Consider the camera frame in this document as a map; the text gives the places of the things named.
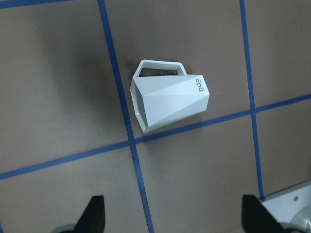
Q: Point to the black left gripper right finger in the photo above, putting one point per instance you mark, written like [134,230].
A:
[256,218]

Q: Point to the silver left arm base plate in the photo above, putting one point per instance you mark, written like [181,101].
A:
[291,207]

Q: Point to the white faceted cup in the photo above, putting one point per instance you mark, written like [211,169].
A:
[162,100]

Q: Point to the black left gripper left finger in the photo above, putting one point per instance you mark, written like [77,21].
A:
[92,219]

